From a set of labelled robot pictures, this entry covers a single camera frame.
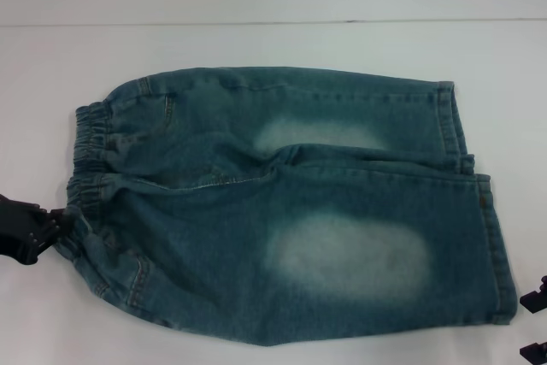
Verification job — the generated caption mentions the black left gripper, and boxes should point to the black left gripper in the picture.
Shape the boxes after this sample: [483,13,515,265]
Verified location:
[0,192,70,266]

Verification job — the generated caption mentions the blue denim shorts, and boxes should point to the blue denim shorts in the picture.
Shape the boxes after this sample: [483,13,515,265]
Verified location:
[63,66,519,348]

